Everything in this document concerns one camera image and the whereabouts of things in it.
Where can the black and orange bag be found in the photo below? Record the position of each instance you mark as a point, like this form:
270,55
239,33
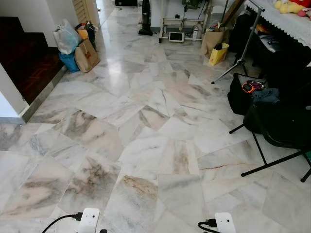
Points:
91,34

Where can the black tripod stand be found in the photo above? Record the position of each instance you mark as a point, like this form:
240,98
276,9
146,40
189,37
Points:
248,41

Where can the orange and black gadget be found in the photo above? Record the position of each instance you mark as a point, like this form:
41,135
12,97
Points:
248,88

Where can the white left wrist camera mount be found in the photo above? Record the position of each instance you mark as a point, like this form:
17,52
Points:
89,219

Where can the black backpack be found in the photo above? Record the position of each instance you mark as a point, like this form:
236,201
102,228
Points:
238,97

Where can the yellow shopping bag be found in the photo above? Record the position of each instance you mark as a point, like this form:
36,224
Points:
218,55

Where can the white plastic bag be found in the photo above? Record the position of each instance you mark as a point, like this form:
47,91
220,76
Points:
66,38

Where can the white framed tablet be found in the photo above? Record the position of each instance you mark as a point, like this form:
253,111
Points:
176,37

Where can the blue bag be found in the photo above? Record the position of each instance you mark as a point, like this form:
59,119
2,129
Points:
70,63

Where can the white metal rack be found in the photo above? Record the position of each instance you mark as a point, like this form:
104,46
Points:
184,21

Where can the wooden louvre door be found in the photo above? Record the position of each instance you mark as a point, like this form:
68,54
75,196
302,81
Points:
83,9

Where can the blue grey cloth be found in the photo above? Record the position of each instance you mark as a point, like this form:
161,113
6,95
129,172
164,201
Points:
266,95

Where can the yellow plush toy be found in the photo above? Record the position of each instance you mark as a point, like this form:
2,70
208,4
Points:
289,7

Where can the plain brown paper bag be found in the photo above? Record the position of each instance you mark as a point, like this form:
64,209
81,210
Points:
211,41

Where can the brown paper bag red print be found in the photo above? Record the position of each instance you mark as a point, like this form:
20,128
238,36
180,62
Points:
86,57

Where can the black folding chair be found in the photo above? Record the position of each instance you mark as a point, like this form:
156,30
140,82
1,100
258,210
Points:
282,124

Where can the dark wooden stairs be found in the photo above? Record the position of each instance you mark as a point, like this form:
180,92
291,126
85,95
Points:
29,58

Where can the table with white lace cloth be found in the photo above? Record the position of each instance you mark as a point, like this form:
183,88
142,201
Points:
286,24

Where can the black upright vacuum cleaner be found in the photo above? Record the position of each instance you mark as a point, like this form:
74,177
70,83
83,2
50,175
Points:
145,19

